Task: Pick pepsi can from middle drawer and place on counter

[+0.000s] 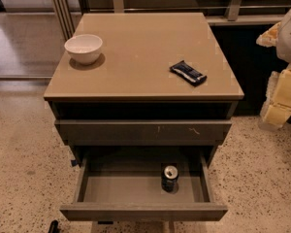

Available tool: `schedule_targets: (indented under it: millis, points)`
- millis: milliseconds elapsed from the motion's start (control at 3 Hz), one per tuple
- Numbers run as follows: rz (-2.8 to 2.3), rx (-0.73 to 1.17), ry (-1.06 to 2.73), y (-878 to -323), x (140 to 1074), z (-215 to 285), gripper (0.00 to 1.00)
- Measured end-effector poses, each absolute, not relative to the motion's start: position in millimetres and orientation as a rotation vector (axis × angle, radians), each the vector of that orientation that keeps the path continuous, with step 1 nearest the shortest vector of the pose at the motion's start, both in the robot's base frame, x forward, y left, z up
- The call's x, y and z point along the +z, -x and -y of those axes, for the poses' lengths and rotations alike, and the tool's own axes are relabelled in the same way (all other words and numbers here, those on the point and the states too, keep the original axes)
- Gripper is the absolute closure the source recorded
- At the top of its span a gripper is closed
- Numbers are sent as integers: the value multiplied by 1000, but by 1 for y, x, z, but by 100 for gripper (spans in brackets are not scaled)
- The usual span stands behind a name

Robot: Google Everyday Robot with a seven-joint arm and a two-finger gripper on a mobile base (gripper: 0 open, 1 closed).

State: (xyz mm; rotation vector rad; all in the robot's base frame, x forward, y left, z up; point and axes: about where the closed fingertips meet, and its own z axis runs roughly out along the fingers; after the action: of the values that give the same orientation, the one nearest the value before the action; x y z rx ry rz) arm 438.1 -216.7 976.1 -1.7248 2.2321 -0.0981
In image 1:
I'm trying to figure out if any grey drawer cabinet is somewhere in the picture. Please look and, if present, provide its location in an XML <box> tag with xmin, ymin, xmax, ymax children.
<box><xmin>43</xmin><ymin>12</ymin><xmax>245</xmax><ymax>233</ymax></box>

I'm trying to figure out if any blue pepsi can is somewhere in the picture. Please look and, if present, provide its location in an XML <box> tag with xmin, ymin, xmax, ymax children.
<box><xmin>161</xmin><ymin>165</ymin><xmax>178</xmax><ymax>192</ymax></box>

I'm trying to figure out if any metal shelf frame background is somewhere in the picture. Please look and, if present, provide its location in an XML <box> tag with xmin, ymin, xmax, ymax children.
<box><xmin>51</xmin><ymin>0</ymin><xmax>291</xmax><ymax>39</ymax></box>

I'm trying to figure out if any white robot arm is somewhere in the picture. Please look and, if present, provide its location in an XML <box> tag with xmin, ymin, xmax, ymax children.
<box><xmin>256</xmin><ymin>9</ymin><xmax>291</xmax><ymax>130</ymax></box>

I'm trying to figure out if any closed grey top drawer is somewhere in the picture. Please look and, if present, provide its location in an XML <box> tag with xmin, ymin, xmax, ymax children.
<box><xmin>55</xmin><ymin>119</ymin><xmax>232</xmax><ymax>146</ymax></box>

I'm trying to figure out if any black object floor corner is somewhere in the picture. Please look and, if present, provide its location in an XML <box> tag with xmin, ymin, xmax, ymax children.
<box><xmin>48</xmin><ymin>220</ymin><xmax>59</xmax><ymax>233</ymax></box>

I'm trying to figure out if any open grey middle drawer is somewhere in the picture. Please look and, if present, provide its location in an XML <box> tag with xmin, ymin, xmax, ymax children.
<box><xmin>60</xmin><ymin>147</ymin><xmax>227</xmax><ymax>221</ymax></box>

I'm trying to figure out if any white ceramic bowl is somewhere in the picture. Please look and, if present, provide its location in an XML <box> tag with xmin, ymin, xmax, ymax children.
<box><xmin>64</xmin><ymin>34</ymin><xmax>103</xmax><ymax>65</ymax></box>

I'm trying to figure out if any dark blue snack wrapper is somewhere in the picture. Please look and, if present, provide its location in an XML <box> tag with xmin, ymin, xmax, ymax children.
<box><xmin>170</xmin><ymin>60</ymin><xmax>207</xmax><ymax>86</ymax></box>

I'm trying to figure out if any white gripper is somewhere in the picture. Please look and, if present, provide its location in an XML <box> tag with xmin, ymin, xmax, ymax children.
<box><xmin>256</xmin><ymin>22</ymin><xmax>291</xmax><ymax>129</ymax></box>

